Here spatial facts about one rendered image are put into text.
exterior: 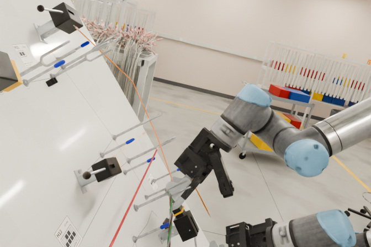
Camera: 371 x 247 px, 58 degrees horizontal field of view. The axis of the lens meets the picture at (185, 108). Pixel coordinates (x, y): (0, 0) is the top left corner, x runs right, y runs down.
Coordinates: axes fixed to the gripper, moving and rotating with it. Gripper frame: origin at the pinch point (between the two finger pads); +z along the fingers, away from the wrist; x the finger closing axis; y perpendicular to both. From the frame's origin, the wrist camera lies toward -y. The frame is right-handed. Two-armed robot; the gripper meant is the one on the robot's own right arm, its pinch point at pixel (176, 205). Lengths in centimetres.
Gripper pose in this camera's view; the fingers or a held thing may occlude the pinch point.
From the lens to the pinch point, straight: 86.6
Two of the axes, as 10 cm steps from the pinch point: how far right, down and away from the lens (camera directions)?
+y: -7.7, -6.3, 1.2
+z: -6.2, 7.8, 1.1
